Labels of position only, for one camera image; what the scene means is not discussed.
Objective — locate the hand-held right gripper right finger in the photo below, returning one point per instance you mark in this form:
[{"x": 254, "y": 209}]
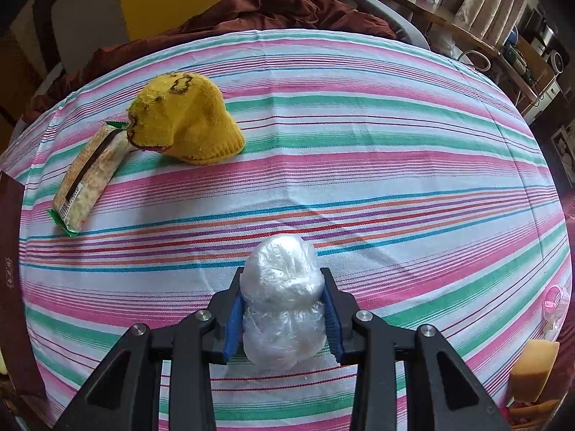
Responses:
[{"x": 334, "y": 323}]

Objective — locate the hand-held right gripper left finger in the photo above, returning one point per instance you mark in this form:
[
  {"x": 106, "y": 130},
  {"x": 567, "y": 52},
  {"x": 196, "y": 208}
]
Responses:
[{"x": 233, "y": 327}]

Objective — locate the clear plastic wrap bundle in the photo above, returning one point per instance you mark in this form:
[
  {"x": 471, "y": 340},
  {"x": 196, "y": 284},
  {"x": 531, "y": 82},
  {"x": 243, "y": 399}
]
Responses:
[{"x": 283, "y": 278}]

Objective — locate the yellow sponge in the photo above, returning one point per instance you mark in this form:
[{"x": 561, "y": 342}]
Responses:
[{"x": 534, "y": 368}]

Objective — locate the striped cloth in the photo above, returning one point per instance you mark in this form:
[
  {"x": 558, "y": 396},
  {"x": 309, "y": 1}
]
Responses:
[{"x": 359, "y": 143}]

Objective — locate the snack packet green ends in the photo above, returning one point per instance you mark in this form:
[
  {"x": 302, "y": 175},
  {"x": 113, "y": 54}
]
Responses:
[{"x": 90, "y": 175}]

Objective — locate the yellow knit sock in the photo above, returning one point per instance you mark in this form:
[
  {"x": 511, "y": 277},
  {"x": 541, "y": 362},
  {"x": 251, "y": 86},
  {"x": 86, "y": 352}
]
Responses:
[{"x": 197, "y": 116}]

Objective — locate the clear pink plastic item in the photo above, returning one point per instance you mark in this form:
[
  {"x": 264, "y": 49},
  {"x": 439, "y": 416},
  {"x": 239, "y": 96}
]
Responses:
[{"x": 557, "y": 305}]

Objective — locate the maroon blanket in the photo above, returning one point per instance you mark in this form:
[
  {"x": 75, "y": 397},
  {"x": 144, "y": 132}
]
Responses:
[{"x": 269, "y": 9}]

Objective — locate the wooden shelf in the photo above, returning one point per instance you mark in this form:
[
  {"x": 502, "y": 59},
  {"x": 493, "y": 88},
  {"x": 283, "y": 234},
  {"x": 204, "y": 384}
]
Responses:
[{"x": 449, "y": 20}]

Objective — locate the black and silver speaker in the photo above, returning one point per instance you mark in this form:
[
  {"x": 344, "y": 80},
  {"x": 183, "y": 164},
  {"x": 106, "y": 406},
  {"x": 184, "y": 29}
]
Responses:
[{"x": 556, "y": 59}]

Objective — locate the stack of folded fabrics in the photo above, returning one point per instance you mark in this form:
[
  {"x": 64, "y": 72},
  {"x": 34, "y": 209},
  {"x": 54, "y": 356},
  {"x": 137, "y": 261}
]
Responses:
[{"x": 485, "y": 4}]

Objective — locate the grey bed frame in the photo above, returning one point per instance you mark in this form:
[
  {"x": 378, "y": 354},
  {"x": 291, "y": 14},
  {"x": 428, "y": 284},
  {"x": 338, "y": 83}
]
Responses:
[{"x": 386, "y": 9}]

